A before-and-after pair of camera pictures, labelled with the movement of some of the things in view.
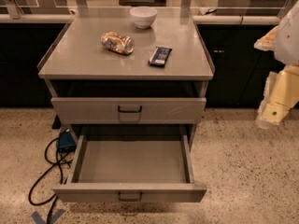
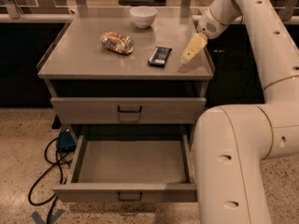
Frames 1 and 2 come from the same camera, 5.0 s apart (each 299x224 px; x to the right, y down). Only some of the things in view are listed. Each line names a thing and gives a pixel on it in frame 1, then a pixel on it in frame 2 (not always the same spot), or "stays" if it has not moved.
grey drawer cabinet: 132,84 stays
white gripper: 288,39 → 207,25
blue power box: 66,143 stays
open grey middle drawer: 132,167 stays
